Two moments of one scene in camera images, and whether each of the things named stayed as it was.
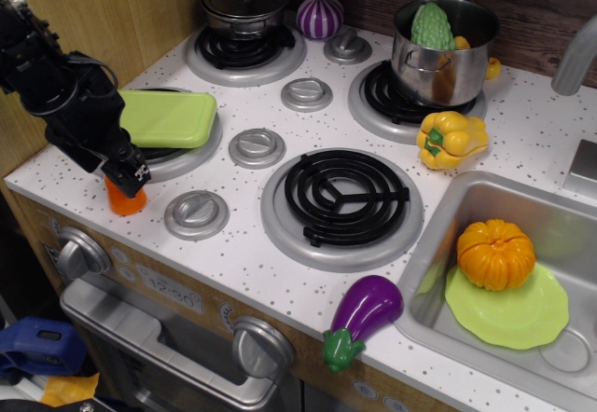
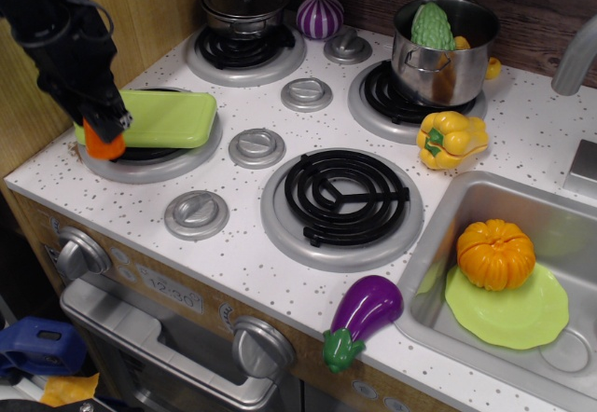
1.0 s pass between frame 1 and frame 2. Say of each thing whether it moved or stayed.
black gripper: moved
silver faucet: stayed
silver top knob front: stayed
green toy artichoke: stayed
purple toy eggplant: stayed
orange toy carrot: moved
